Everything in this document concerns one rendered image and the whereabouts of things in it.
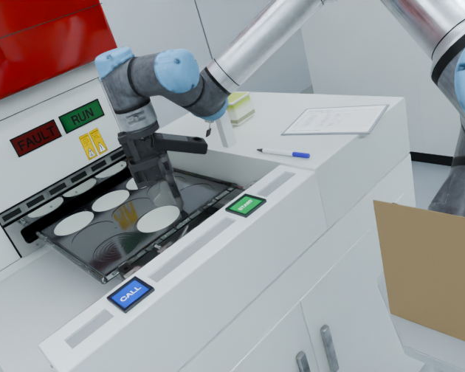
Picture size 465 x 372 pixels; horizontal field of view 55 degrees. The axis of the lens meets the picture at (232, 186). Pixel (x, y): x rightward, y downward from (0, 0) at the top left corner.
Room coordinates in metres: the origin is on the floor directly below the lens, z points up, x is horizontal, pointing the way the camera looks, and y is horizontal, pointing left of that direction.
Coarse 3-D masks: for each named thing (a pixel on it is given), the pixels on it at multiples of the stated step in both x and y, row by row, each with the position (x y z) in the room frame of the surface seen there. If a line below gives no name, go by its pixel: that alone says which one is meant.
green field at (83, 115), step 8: (96, 104) 1.21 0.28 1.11; (72, 112) 1.17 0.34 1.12; (80, 112) 1.18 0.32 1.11; (88, 112) 1.20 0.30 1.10; (96, 112) 1.21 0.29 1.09; (64, 120) 1.16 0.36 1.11; (72, 120) 1.17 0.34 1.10; (80, 120) 1.18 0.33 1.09; (88, 120) 1.19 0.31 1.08; (72, 128) 1.16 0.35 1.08
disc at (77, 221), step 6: (72, 216) 1.04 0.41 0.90; (78, 216) 1.03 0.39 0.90; (84, 216) 1.02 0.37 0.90; (90, 216) 1.01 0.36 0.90; (60, 222) 1.03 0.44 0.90; (66, 222) 1.01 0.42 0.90; (72, 222) 1.00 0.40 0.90; (78, 222) 0.99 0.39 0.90; (84, 222) 0.98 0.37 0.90; (60, 228) 0.99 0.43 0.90; (66, 228) 0.98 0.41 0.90; (72, 228) 0.97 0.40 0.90; (78, 228) 0.96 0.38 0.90; (60, 234) 0.96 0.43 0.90; (66, 234) 0.95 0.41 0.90
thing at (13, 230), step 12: (108, 168) 1.18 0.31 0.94; (120, 168) 1.20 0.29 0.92; (84, 180) 1.15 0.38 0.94; (96, 180) 1.15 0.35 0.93; (72, 192) 1.11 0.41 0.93; (48, 204) 1.07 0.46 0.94; (60, 204) 1.08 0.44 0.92; (24, 216) 1.03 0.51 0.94; (36, 216) 1.05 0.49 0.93; (12, 228) 1.01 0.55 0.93; (12, 240) 1.00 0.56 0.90; (24, 240) 1.02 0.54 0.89; (36, 240) 1.03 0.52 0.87; (24, 252) 1.01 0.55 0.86
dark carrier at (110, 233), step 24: (144, 192) 1.05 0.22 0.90; (192, 192) 0.96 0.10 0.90; (216, 192) 0.92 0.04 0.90; (96, 216) 0.99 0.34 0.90; (120, 216) 0.96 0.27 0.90; (72, 240) 0.91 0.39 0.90; (96, 240) 0.88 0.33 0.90; (120, 240) 0.85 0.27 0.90; (144, 240) 0.81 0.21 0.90; (96, 264) 0.78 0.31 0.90
